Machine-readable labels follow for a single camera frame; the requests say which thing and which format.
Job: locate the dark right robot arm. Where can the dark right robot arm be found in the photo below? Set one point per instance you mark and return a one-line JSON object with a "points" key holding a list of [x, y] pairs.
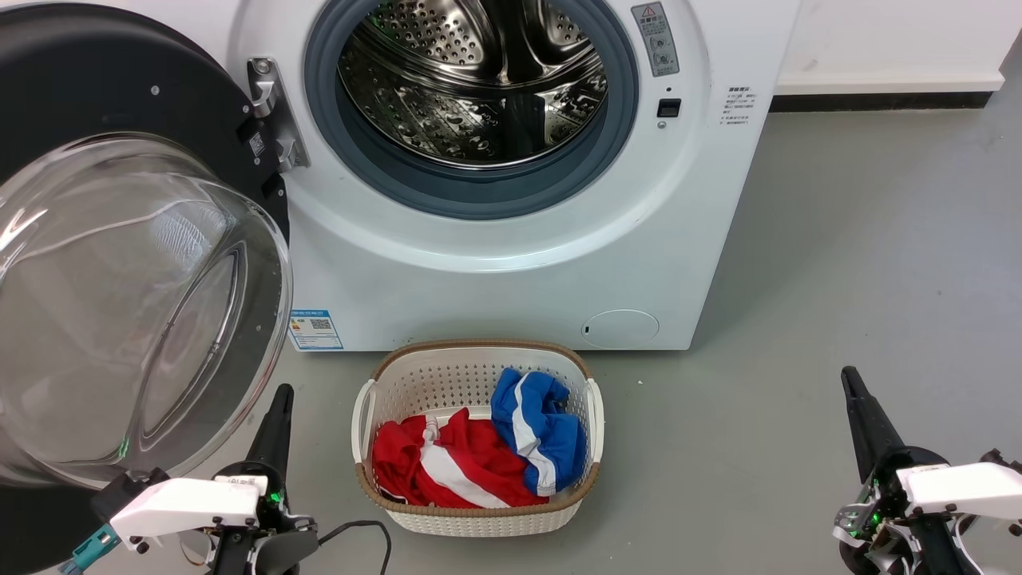
{"points": [[854, 561]]}

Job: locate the red white striped garment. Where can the red white striped garment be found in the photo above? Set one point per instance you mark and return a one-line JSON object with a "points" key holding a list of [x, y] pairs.
{"points": [[471, 459]]}

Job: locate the small printed text sticker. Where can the small printed text sticker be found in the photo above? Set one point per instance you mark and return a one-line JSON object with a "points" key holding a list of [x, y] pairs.
{"points": [[735, 106]]}

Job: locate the round black washer door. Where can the round black washer door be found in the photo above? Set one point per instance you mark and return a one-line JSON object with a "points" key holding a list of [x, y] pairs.
{"points": [[96, 80]]}

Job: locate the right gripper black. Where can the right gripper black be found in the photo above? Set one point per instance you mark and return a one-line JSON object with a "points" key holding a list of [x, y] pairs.
{"points": [[882, 489]]}

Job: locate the black door lock slot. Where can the black door lock slot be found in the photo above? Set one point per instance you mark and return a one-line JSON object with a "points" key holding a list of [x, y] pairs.
{"points": [[669, 108]]}

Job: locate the blue white striped garment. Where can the blue white striped garment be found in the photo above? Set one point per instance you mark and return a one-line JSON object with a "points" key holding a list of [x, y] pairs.
{"points": [[543, 431]]}

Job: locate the silver metal door hinge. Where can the silver metal door hinge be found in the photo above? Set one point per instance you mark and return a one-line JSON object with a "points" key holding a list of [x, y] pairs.
{"points": [[275, 120]]}

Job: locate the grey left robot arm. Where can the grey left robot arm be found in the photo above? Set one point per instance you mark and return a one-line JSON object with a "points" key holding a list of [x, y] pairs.
{"points": [[279, 555]]}

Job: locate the white perforated laundry basket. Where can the white perforated laundry basket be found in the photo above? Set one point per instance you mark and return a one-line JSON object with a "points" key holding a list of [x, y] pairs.
{"points": [[471, 371]]}

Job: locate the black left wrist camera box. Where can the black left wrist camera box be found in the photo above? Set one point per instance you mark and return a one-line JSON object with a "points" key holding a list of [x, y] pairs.
{"points": [[120, 493]]}

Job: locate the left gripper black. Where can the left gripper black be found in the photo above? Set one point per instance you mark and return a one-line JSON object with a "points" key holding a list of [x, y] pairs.
{"points": [[277, 505]]}

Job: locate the white wall skirting ledge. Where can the white wall skirting ledge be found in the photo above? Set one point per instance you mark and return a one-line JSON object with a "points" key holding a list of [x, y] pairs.
{"points": [[886, 82]]}

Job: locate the white front-load washing machine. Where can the white front-load washing machine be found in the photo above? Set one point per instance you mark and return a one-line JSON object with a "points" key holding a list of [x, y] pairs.
{"points": [[519, 279]]}

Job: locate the blue energy label sticker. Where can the blue energy label sticker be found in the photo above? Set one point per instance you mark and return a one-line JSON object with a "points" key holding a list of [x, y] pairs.
{"points": [[316, 329]]}

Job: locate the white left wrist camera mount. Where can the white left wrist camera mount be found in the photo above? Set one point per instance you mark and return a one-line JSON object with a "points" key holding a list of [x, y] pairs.
{"points": [[188, 505]]}

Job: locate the round white filter cover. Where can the round white filter cover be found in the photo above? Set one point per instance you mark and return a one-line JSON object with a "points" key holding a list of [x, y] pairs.
{"points": [[620, 328]]}

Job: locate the grey warning label sticker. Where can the grey warning label sticker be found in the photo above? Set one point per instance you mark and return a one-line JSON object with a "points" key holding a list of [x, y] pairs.
{"points": [[656, 38]]}

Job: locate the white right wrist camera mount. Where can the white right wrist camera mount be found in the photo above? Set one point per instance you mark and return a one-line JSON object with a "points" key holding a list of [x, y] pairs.
{"points": [[962, 487]]}

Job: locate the steel perforated washer drum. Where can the steel perforated washer drum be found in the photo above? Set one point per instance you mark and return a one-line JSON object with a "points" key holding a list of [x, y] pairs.
{"points": [[447, 120]]}

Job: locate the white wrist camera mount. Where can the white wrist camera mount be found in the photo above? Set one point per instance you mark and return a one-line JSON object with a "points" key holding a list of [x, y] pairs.
{"points": [[962, 487], [188, 505]]}

